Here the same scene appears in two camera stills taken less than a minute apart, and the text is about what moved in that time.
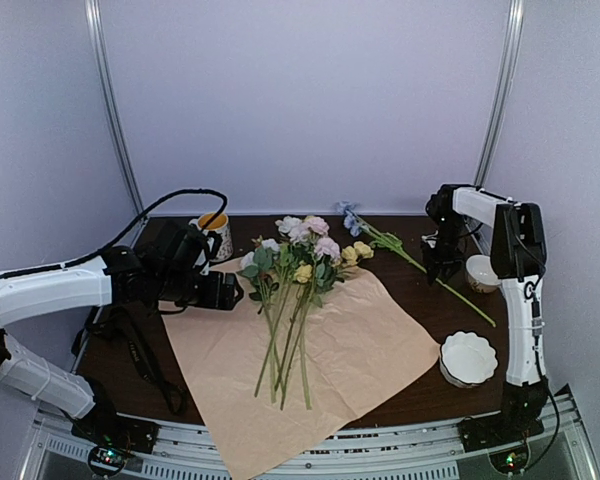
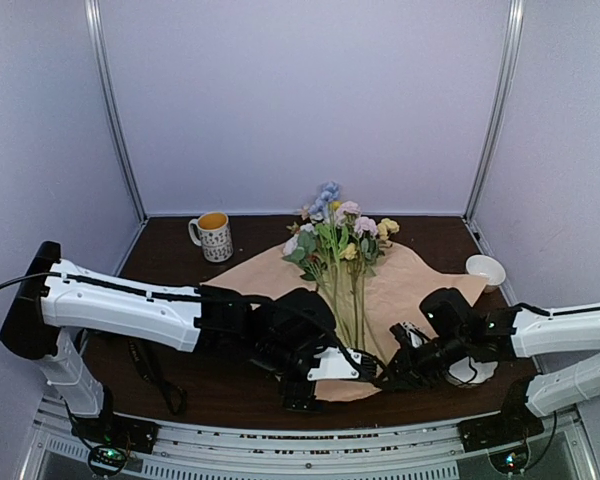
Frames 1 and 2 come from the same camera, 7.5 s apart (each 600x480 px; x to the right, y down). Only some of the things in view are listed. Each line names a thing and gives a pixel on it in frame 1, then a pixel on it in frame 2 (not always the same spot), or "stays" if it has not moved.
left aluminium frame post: x=109 y=103 stays
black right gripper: x=435 y=263 → x=410 y=375
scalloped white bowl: x=467 y=359 stays
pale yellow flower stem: x=351 y=254 → x=385 y=228
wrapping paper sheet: x=269 y=383 → x=368 y=308
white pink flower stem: x=269 y=276 → x=301 y=248
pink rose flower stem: x=325 y=246 → x=358 y=254
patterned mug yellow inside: x=216 y=222 stays
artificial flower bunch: x=292 y=227 → x=303 y=211
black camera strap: x=120 y=320 stays
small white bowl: x=481 y=274 stays
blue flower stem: x=354 y=226 → x=326 y=206
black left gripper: x=219 y=296 → x=300 y=399
